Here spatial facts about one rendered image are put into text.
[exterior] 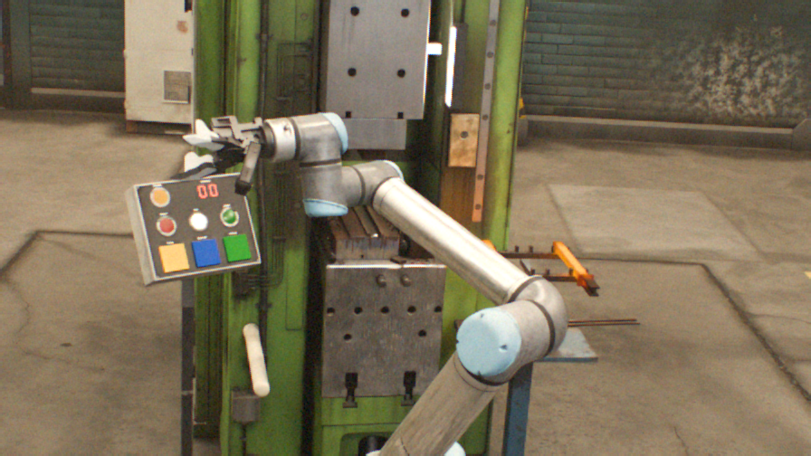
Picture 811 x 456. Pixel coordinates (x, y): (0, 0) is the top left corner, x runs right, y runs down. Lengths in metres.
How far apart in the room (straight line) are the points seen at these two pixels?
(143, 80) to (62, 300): 3.48
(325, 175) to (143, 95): 6.67
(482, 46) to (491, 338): 1.78
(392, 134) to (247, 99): 0.46
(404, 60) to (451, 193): 0.52
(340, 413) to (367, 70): 1.11
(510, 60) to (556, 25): 5.81
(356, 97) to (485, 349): 1.57
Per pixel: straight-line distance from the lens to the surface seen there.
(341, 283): 3.68
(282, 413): 4.06
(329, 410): 3.85
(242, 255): 3.50
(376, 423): 3.91
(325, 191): 2.51
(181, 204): 3.47
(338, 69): 3.56
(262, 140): 2.49
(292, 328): 3.94
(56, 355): 5.33
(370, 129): 3.62
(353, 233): 3.73
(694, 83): 9.92
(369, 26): 3.56
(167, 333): 5.51
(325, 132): 2.51
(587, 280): 3.53
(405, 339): 3.79
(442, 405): 2.31
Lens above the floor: 2.14
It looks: 18 degrees down
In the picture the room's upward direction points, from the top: 4 degrees clockwise
